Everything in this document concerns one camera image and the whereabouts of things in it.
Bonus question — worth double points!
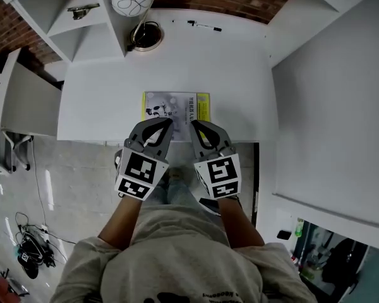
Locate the black white marker pen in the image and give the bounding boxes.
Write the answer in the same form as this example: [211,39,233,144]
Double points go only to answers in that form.
[186,20,223,32]

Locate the black cable bundle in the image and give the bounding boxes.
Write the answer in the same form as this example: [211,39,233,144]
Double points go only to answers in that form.
[14,211,69,270]

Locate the yellow and grey magazine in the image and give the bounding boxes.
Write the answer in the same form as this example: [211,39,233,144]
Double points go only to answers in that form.
[141,91,211,143]

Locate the white desk with hutch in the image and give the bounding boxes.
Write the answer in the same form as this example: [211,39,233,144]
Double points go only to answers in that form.
[0,0,379,145]

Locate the person's right forearm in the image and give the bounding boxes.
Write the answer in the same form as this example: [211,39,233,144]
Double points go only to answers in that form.
[217,196,267,249]

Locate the grey power cable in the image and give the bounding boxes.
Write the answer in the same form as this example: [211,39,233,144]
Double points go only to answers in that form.
[31,140,49,227]

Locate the green bottle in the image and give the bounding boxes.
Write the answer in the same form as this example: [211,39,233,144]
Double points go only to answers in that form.
[292,218,305,238]

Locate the person's grey shirt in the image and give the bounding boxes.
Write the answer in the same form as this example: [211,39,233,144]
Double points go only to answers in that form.
[50,203,318,303]

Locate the white mesh office chair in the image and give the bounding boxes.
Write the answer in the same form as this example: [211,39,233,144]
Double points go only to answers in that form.
[0,131,36,175]

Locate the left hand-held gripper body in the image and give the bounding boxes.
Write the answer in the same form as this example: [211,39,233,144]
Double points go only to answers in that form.
[114,138,171,201]

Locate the person's grey dotted trousers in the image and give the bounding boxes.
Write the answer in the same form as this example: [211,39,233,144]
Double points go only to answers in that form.
[151,167,198,208]

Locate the dark framed window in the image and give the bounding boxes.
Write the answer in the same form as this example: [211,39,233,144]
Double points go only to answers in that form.
[290,219,372,296]

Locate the black device with tag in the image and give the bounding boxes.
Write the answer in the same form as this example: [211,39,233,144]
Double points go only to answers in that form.
[17,251,40,280]

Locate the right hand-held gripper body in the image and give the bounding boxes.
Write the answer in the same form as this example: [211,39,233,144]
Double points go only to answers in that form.
[193,146,243,201]

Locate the person's left forearm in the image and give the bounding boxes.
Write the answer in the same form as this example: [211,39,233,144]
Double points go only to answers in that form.
[97,196,143,253]

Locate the black floor cable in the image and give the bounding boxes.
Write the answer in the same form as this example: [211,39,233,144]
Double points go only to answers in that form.
[47,230,78,246]

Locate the small metal shelf object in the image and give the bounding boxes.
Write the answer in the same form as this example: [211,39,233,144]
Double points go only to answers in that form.
[66,3,101,21]

